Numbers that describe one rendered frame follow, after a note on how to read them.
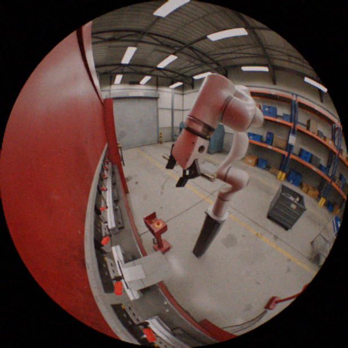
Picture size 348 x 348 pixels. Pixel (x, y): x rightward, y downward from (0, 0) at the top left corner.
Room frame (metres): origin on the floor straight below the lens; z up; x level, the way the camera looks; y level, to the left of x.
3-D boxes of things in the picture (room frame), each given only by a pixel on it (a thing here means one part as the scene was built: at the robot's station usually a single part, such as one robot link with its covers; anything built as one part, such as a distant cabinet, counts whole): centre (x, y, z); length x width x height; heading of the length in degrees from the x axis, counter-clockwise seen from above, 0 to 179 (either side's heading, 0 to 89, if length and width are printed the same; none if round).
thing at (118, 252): (0.05, 0.31, 0.92); 0.39 x 0.06 x 0.10; 32
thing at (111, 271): (-0.01, 0.26, 1.26); 0.15 x 0.09 x 0.17; 32
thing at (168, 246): (0.62, 0.17, 0.06); 0.25 x 0.20 x 0.12; 133
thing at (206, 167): (3.21, -1.13, 0.20); 1.01 x 0.63 x 0.12; 39
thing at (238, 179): (0.51, -0.41, 1.30); 0.19 x 0.12 x 0.24; 42
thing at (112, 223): (1.08, 0.94, 0.92); 1.67 x 0.06 x 0.10; 32
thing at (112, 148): (1.85, 1.63, 1.15); 0.85 x 0.25 x 2.30; 122
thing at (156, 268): (0.09, 0.15, 1.00); 0.26 x 0.18 x 0.01; 122
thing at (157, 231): (0.60, 0.19, 0.75); 0.20 x 0.16 x 0.18; 43
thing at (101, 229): (0.16, 0.37, 1.26); 0.15 x 0.09 x 0.17; 32
